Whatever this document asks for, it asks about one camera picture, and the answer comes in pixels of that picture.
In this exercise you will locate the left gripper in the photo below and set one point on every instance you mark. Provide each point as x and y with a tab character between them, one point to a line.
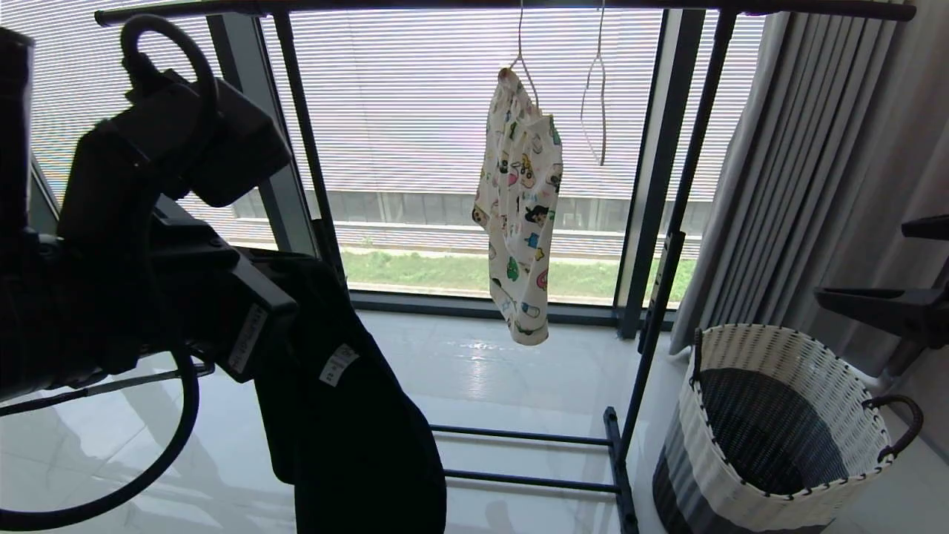
185	297

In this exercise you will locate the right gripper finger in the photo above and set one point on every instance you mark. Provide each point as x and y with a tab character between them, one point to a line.
904	315
927	228

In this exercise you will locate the black garment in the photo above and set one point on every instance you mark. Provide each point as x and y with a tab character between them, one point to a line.
356	445

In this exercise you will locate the cream printed garment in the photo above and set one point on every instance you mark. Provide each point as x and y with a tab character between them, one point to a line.
519	222

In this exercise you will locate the pink clothes hanger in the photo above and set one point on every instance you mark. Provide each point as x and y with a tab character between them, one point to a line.
599	37
520	37

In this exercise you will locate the white laundry basket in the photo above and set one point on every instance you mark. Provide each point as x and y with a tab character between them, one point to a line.
741	348

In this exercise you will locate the black clothes rack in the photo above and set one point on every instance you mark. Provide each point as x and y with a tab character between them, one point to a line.
519	436

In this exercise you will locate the brown curtain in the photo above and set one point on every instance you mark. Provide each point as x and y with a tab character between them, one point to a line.
815	148

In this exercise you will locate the window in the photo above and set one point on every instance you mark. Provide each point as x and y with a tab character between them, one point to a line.
445	111

